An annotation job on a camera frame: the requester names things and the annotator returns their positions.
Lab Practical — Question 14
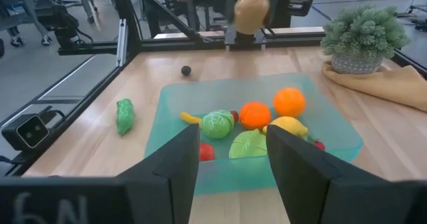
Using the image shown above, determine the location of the smooth orange toy fruit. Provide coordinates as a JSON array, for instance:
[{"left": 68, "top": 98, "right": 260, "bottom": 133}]
[{"left": 272, "top": 87, "right": 307, "bottom": 119}]

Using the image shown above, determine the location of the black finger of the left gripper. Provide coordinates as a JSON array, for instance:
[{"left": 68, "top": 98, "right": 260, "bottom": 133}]
[
  {"left": 266, "top": 0, "right": 288, "bottom": 27},
  {"left": 222, "top": 0, "right": 236, "bottom": 25}
]

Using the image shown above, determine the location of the tan toy potato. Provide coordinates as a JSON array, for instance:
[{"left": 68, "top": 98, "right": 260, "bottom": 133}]
[{"left": 232, "top": 0, "right": 271, "bottom": 36}]

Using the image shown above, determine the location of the potted green plant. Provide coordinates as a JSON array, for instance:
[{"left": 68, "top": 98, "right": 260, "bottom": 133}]
[{"left": 320, "top": 4, "right": 412, "bottom": 75}]

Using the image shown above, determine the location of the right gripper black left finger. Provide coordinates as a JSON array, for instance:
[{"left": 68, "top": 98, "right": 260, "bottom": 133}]
[{"left": 0, "top": 123, "right": 200, "bottom": 224}]

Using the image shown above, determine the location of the thin yellow toy piece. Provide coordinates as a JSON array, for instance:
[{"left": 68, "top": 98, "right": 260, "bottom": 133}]
[{"left": 179, "top": 111, "right": 203, "bottom": 125}]

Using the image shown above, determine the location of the green toy cabbage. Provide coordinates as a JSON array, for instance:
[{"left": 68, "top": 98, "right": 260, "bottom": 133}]
[{"left": 200, "top": 109, "right": 236, "bottom": 140}]

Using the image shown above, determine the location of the black aluminium table frame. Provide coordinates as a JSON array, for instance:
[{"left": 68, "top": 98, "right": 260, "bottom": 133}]
[{"left": 0, "top": 0, "right": 427, "bottom": 177}]

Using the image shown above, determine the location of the yellow toy lemon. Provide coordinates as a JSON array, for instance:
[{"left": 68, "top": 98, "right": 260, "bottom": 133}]
[{"left": 262, "top": 115, "right": 309, "bottom": 139}]

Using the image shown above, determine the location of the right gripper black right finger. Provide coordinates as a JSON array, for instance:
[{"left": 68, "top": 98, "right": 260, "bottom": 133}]
[{"left": 266, "top": 124, "right": 427, "bottom": 224}]

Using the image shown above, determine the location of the light green toy starfruit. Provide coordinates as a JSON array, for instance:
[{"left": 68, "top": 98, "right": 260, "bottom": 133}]
[{"left": 228, "top": 128, "right": 269, "bottom": 160}]

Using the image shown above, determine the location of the teal translucent plastic container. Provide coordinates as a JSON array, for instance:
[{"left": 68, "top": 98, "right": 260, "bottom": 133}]
[{"left": 143, "top": 72, "right": 364, "bottom": 196}]

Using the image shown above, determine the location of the red toy strawberry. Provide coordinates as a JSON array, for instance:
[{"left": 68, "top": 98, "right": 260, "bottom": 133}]
[{"left": 306, "top": 135, "right": 326, "bottom": 151}]

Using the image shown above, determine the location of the black table camera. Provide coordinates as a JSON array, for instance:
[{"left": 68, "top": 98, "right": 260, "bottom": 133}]
[{"left": 1, "top": 113, "right": 51, "bottom": 152}]

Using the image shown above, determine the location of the green toy pea pod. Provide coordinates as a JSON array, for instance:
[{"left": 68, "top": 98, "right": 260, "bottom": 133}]
[{"left": 115, "top": 98, "right": 135, "bottom": 137}]

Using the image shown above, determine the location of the ribbed orange toy pumpkin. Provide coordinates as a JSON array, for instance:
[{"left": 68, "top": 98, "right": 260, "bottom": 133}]
[{"left": 238, "top": 101, "right": 272, "bottom": 131}]

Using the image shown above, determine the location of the red toy tomato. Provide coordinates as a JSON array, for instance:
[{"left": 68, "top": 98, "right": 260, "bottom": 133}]
[{"left": 199, "top": 142, "right": 216, "bottom": 162}]

